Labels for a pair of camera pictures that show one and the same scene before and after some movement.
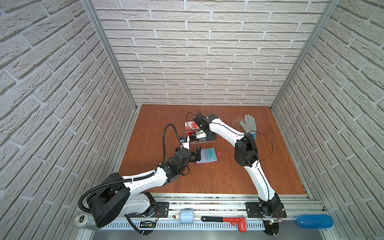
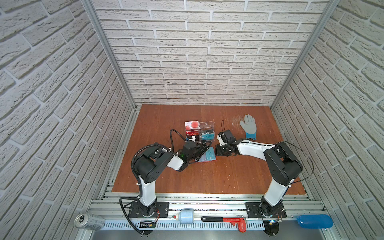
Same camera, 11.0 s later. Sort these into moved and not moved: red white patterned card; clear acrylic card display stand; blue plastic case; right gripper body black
Moved: right gripper body black
Not moved: blue plastic case; clear acrylic card display stand; red white patterned card
